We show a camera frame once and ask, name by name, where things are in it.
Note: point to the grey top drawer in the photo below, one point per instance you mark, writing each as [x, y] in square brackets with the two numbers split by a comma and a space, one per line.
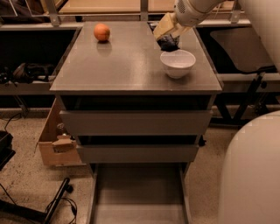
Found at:
[136, 123]

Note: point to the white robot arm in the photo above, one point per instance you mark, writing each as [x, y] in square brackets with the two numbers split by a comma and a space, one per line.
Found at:
[250, 173]

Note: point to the open cardboard box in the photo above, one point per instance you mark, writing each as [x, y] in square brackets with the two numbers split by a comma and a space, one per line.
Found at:
[55, 147]

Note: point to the black headphones on shelf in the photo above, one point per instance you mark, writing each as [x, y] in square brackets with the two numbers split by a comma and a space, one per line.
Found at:
[30, 72]

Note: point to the grey middle drawer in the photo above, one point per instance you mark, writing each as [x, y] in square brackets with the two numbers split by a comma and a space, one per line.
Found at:
[144, 153]

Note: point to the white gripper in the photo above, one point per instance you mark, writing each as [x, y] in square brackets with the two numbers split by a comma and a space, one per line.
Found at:
[189, 16]

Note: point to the grey open bottom drawer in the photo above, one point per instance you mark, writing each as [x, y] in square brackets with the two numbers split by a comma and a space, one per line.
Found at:
[138, 194]

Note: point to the orange fruit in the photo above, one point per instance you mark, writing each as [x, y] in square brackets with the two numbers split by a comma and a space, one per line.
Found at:
[102, 32]

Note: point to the white ceramic bowl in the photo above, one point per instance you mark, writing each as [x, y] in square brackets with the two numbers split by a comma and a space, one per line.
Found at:
[177, 64]

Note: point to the grey drawer cabinet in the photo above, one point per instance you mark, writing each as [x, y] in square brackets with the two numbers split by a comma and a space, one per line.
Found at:
[129, 64]

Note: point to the black office chair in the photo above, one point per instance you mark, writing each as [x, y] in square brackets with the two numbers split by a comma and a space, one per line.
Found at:
[246, 50]

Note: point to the black equipment at left edge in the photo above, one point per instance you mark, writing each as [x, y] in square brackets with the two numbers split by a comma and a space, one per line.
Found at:
[6, 151]

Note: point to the black stand with cable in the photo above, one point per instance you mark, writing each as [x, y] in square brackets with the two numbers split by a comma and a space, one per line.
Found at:
[46, 216]

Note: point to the dark blue rxbar wrapper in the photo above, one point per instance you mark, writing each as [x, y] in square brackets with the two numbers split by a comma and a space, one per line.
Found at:
[168, 43]

